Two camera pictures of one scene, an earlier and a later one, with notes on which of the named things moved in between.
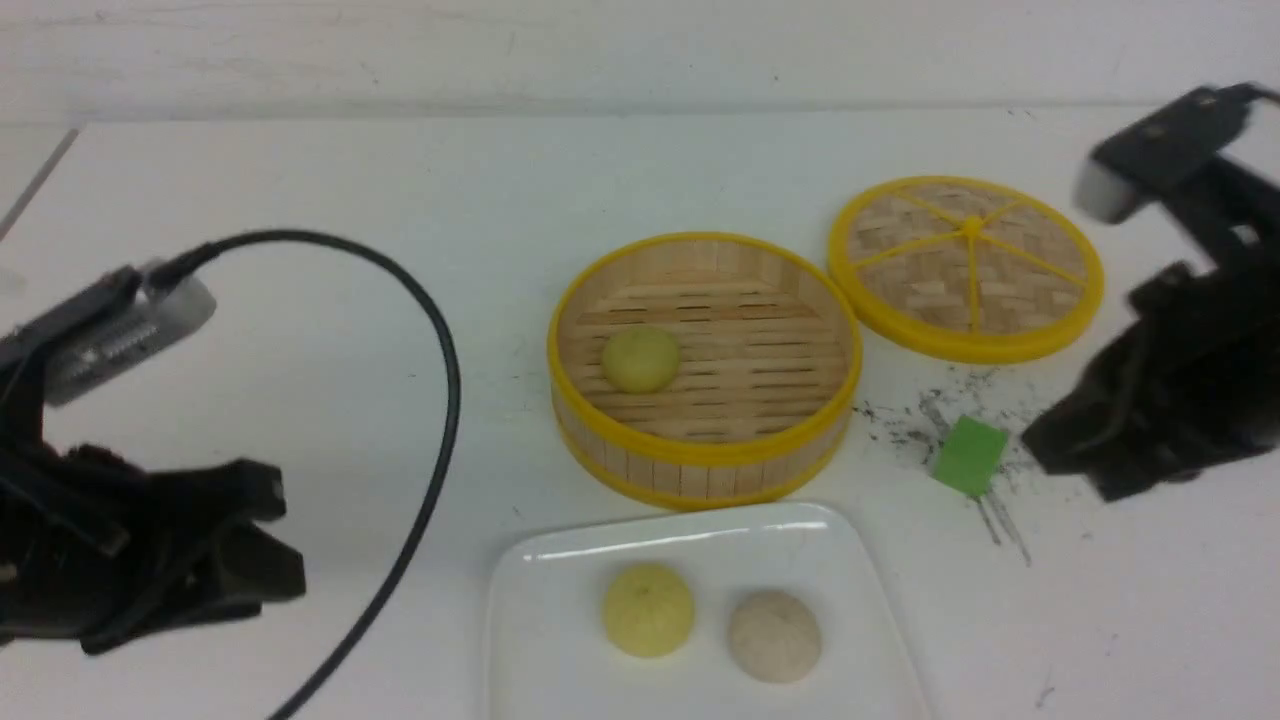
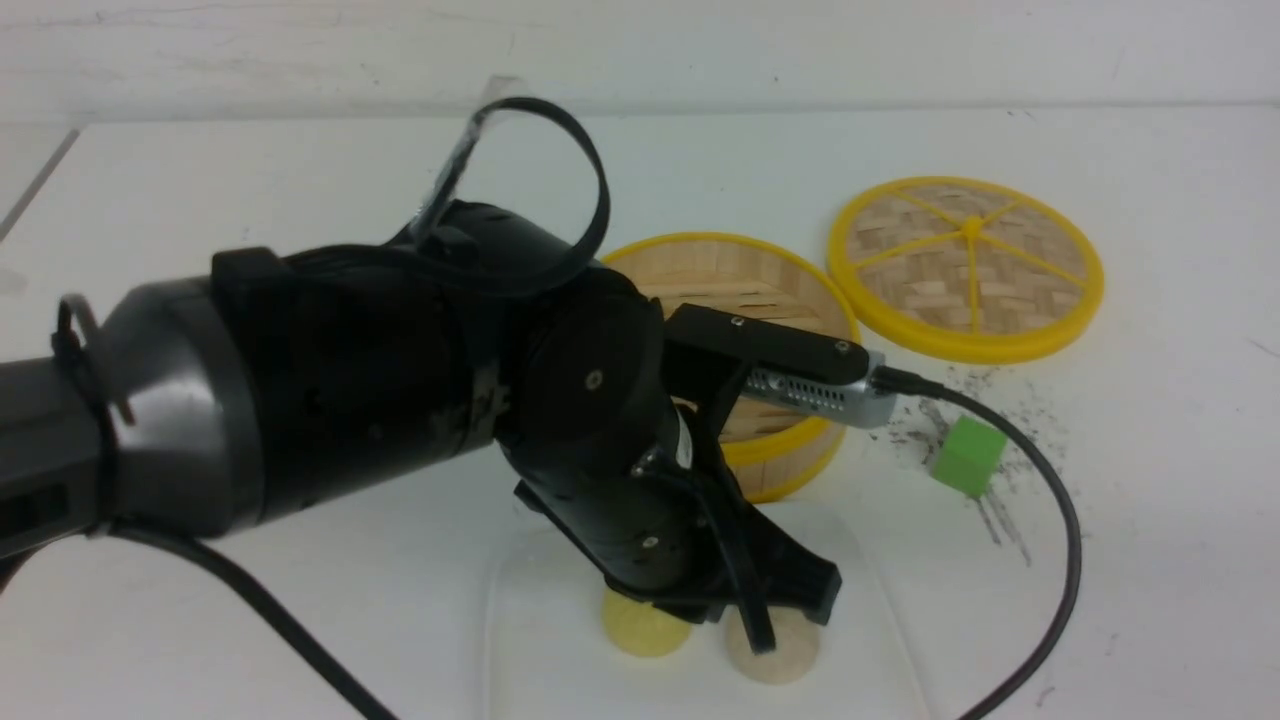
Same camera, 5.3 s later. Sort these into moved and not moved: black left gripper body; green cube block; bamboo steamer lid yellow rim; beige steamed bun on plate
Moved: black left gripper body
Not moved: bamboo steamer lid yellow rim; green cube block; beige steamed bun on plate
